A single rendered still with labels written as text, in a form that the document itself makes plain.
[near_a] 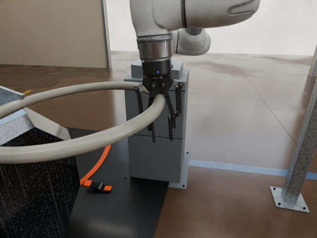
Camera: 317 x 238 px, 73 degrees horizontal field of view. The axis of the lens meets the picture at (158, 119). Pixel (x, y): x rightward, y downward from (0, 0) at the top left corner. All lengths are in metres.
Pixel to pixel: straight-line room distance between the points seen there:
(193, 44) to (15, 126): 1.02
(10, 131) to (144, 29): 0.67
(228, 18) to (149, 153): 1.23
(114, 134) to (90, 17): 5.69
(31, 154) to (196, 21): 0.42
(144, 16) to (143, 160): 1.27
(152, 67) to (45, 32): 6.25
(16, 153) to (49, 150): 0.05
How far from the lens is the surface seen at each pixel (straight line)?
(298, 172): 1.67
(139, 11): 0.53
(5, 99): 0.85
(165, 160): 1.61
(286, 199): 1.80
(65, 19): 6.38
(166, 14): 0.52
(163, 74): 0.55
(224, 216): 1.57
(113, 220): 1.50
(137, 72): 1.46
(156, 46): 0.53
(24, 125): 1.02
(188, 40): 1.39
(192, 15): 0.52
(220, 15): 0.52
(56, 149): 0.41
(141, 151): 1.61
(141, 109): 0.60
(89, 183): 1.70
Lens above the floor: 1.14
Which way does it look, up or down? 24 degrees down
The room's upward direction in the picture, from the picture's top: straight up
